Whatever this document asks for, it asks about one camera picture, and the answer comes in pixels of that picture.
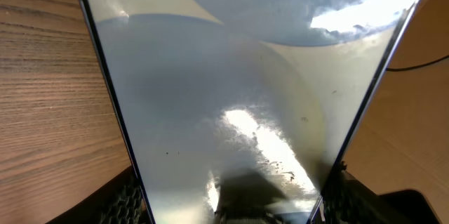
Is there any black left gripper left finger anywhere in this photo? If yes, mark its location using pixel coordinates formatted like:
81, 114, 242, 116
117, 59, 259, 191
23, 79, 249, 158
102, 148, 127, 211
48, 167, 149, 224

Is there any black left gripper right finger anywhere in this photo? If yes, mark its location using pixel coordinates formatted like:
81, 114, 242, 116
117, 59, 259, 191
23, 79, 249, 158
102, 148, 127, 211
321, 162, 441, 224

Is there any blue Samsung Galaxy smartphone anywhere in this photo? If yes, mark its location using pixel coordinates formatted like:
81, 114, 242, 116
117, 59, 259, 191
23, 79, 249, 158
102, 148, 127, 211
79, 0, 419, 223

